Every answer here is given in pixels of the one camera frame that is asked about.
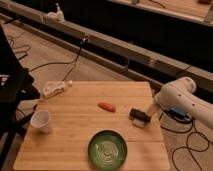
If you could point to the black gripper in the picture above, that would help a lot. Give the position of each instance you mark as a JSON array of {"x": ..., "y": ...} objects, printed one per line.
[{"x": 141, "y": 116}]

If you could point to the green ceramic bowl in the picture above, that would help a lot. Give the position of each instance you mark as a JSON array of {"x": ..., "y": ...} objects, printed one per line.
[{"x": 107, "y": 151}]

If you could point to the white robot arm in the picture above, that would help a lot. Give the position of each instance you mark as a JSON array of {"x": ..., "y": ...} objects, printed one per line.
[{"x": 180, "y": 94}]

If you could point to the orange carrot toy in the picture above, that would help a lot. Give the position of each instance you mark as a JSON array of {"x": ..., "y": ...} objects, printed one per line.
[{"x": 107, "y": 106}]

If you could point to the blue power box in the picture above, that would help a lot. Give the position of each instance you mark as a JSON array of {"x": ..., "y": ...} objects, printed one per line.
[{"x": 177, "y": 112}]

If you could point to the white paper cup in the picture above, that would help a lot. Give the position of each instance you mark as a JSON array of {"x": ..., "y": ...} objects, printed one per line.
[{"x": 41, "y": 120}]

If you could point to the white object on ledge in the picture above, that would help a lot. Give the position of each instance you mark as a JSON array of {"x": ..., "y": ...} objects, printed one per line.
[{"x": 58, "y": 15}]

